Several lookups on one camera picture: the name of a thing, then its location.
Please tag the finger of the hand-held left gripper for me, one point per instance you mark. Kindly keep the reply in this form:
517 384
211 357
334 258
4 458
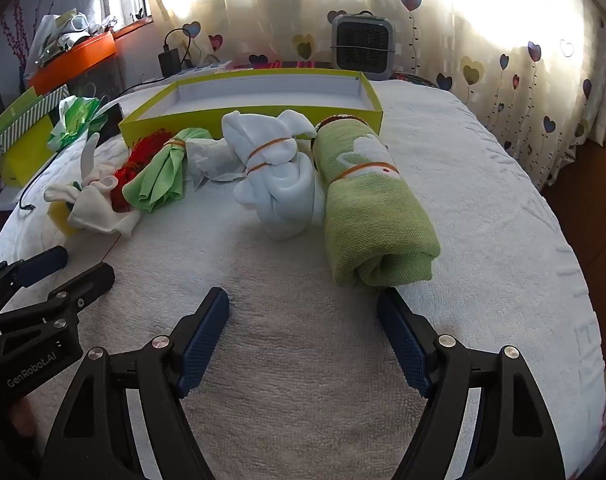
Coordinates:
95 280
45 262

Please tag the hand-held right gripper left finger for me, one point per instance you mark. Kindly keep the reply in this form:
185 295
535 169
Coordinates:
203 345

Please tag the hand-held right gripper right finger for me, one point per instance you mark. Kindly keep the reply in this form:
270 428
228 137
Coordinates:
405 345

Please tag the yellow sponge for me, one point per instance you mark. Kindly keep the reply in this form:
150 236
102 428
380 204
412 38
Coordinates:
60 216

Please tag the white socks bundle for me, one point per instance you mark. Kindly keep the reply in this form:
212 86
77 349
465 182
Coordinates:
98 205

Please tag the small green cloth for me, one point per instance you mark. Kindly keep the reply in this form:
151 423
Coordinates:
158 180

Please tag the red tassel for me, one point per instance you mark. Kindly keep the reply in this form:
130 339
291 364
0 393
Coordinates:
143 152

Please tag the green towel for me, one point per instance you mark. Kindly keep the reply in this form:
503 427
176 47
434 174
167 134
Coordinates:
378 210

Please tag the white mesh sachet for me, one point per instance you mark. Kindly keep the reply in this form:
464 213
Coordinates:
213 160

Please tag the white towel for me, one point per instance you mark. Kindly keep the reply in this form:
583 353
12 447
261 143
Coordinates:
283 190

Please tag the yellow-green cardboard box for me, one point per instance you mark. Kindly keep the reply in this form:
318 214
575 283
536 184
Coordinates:
263 92

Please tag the person's left hand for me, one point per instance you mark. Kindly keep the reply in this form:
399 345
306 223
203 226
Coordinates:
23 417

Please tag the striped green box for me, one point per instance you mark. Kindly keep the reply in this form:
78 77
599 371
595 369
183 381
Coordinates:
23 150

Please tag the green plastic bag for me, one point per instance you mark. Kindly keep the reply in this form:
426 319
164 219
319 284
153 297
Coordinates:
78 115

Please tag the light green box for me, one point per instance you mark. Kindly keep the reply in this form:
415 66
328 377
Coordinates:
10 110

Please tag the orange tray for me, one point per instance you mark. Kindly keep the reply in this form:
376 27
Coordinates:
83 57

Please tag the crumpled white packaging pile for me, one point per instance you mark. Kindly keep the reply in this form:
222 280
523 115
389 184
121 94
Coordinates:
63 35

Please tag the black charger adapter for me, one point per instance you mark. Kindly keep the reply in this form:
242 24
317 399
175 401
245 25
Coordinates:
169 61

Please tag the white power strip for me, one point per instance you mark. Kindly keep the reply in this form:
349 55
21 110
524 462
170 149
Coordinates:
208 67

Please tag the orange window ledge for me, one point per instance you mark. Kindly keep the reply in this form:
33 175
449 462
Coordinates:
133 26

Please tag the plaid cloth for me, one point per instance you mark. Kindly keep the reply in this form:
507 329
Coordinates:
283 64

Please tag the grey portable fan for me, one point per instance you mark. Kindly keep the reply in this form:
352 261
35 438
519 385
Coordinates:
363 45

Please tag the heart print curtain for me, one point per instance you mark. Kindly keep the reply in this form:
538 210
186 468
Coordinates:
483 20

